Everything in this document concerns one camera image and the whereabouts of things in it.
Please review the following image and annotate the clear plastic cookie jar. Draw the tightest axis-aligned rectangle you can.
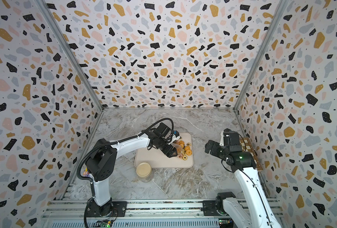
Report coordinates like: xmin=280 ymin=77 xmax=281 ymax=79
xmin=170 ymin=137 xmax=186 ymax=156

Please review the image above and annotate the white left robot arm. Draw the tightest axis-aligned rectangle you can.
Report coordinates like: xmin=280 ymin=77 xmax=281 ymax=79
xmin=77 ymin=119 xmax=180 ymax=217

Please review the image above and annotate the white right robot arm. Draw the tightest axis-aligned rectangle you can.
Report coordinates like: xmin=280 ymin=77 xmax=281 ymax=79
xmin=205 ymin=128 xmax=281 ymax=228

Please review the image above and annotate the jar with beige lid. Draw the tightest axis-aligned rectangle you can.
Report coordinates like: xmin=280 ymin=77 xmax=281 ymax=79
xmin=136 ymin=162 xmax=154 ymax=182

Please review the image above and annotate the wooden chessboard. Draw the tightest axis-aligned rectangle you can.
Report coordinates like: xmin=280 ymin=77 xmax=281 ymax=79
xmin=240 ymin=137 xmax=263 ymax=171

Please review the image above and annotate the beige plastic tray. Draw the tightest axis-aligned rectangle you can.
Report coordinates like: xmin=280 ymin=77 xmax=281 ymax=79
xmin=134 ymin=133 xmax=194 ymax=169

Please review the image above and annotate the small colourful wrapped toy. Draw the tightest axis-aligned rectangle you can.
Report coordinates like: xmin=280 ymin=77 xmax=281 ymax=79
xmin=83 ymin=168 xmax=89 ymax=177

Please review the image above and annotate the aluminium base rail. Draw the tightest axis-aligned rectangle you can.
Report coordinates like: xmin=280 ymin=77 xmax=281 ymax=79
xmin=40 ymin=199 xmax=286 ymax=228

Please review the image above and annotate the metal corner post right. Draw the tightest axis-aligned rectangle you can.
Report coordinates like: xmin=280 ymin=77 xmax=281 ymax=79
xmin=233 ymin=0 xmax=289 ymax=113

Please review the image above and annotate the metal corner post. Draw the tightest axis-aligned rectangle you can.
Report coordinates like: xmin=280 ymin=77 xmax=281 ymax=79
xmin=34 ymin=1 xmax=104 ymax=112
xmin=233 ymin=0 xmax=289 ymax=113

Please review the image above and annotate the metal corner post left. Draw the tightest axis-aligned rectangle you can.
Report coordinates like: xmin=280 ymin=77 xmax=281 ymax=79
xmin=34 ymin=1 xmax=104 ymax=112

